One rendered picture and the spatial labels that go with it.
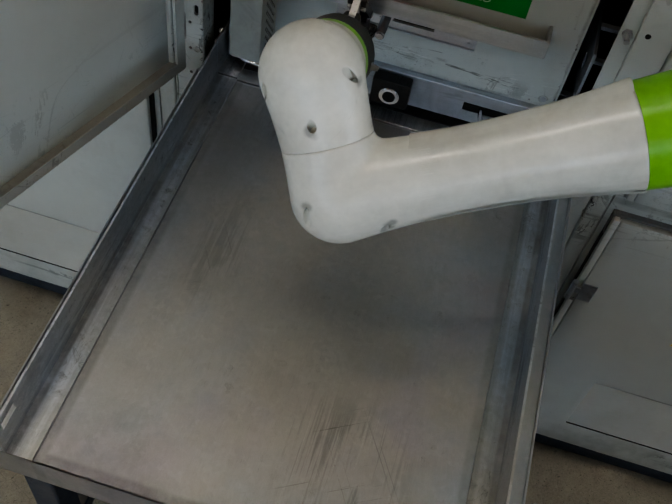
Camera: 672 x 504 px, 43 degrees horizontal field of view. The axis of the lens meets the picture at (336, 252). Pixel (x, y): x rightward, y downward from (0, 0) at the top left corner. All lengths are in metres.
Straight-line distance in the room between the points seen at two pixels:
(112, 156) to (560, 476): 1.20
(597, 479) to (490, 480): 1.05
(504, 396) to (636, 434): 0.88
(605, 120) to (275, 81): 0.32
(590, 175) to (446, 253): 0.39
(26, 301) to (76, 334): 1.08
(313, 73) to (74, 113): 0.56
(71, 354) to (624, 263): 0.89
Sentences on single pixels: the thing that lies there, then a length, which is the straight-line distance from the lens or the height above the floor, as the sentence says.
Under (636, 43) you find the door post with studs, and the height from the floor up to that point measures 1.11.
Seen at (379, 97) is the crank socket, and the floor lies 0.89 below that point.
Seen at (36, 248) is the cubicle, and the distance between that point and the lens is 2.04.
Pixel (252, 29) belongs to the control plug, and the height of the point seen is 1.01.
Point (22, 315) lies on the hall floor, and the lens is 2.18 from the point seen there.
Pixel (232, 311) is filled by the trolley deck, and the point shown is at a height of 0.85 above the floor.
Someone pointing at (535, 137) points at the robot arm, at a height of 1.21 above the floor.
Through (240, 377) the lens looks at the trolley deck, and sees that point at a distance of 1.08.
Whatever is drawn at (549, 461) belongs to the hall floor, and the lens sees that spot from 2.09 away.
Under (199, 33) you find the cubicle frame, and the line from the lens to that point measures 1.38.
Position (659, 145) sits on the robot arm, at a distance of 0.88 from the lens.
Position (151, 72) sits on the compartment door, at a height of 0.85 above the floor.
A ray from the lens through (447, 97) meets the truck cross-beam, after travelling 1.36.
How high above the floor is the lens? 1.80
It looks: 53 degrees down
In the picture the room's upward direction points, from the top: 11 degrees clockwise
